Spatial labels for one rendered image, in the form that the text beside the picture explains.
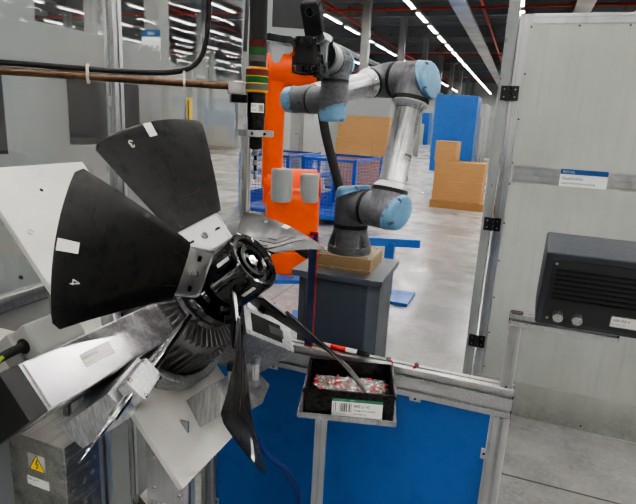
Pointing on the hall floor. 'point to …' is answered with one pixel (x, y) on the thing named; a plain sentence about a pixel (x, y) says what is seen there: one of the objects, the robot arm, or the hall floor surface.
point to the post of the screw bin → (318, 461)
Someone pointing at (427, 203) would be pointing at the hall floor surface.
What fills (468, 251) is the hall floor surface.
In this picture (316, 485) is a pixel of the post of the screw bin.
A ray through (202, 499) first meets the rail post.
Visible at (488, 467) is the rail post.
